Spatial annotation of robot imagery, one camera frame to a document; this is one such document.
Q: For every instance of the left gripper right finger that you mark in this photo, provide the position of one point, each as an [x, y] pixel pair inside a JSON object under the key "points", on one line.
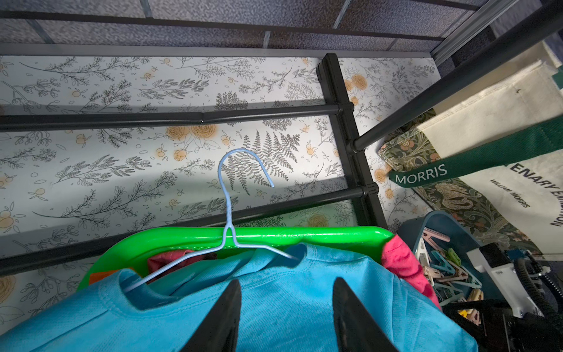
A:
{"points": [[355, 328]]}

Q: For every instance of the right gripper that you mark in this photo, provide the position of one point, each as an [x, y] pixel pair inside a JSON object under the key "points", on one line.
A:
{"points": [[492, 324]]}

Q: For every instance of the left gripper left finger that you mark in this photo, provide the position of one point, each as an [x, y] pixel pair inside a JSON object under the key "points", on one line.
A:
{"points": [[219, 329]]}

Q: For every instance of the blue t-shirt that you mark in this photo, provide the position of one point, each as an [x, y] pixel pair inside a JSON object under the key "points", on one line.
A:
{"points": [[286, 305]]}

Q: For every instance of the light blue wire hanger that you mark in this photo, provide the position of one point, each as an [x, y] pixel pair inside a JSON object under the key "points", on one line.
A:
{"points": [[229, 227]]}

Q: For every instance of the pink garment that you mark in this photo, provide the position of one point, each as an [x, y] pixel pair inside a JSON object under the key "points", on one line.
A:
{"points": [[396, 258]]}

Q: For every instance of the teal clothespin tray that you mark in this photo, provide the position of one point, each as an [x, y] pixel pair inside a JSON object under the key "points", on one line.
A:
{"points": [[466, 294]]}

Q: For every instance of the green plastic laundry basket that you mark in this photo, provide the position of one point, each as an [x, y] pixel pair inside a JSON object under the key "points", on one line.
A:
{"points": [[134, 251]]}

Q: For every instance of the orange garment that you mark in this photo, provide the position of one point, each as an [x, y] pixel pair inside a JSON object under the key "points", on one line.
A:
{"points": [[96, 277]]}

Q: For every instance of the black clothes rack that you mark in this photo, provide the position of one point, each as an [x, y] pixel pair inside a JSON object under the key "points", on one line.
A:
{"points": [[350, 143]]}

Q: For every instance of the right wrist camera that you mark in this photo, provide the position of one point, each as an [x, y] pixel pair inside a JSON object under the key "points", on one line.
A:
{"points": [[500, 278]]}

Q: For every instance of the cream tote bag green handles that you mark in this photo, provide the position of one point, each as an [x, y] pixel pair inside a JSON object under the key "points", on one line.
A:
{"points": [[491, 155]]}

